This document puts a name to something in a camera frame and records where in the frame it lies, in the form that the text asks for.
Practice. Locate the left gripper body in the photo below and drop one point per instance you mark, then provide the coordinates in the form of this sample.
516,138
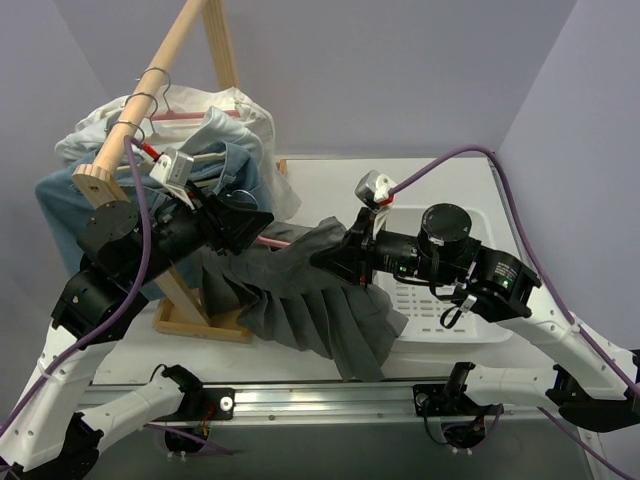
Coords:
216,226

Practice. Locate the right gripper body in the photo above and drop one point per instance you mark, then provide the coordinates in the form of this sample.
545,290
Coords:
363,248

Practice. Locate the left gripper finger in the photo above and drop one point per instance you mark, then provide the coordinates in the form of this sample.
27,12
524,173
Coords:
241,218
235,240

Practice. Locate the pink hanger front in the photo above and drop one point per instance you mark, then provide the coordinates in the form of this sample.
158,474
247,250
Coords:
274,243

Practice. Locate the pink hanger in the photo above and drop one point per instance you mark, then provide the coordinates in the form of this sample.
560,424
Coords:
187,103
274,243

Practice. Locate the grey pleated skirt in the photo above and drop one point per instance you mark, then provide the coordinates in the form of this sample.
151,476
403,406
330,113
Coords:
281,297

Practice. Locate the cream hanger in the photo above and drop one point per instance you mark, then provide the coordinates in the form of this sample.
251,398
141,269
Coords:
150,155

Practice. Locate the blue denim garment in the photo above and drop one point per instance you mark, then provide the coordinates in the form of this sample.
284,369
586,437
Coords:
67,211

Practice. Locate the wire hanger white shirt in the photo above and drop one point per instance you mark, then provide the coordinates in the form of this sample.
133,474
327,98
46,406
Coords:
166,131

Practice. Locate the light white shirt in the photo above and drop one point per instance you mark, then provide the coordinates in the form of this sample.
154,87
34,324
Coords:
90,133

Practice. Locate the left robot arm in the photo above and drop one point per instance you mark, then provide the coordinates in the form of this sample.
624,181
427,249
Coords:
48,435

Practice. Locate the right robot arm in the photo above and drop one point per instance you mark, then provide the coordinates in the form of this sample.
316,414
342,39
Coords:
592,383

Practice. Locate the pink hanger rear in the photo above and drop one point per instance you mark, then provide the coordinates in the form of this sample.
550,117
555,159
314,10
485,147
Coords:
187,103

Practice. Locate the wooden clothes rack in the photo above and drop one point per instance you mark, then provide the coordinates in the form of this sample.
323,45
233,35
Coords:
125,130

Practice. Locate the cream white garment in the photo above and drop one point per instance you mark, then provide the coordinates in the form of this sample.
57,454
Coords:
283,199

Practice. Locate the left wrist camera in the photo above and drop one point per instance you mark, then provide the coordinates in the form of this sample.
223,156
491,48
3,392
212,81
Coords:
171,170

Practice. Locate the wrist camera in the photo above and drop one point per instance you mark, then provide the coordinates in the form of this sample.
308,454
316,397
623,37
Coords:
171,170
374,191

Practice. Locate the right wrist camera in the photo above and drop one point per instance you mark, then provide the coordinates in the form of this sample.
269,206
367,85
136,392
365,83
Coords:
374,191

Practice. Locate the aluminium front rail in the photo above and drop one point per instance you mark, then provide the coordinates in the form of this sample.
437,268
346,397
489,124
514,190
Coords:
325,403

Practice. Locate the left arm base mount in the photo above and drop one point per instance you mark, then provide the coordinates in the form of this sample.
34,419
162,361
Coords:
220,402

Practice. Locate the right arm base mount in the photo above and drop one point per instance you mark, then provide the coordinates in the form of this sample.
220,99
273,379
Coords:
453,420

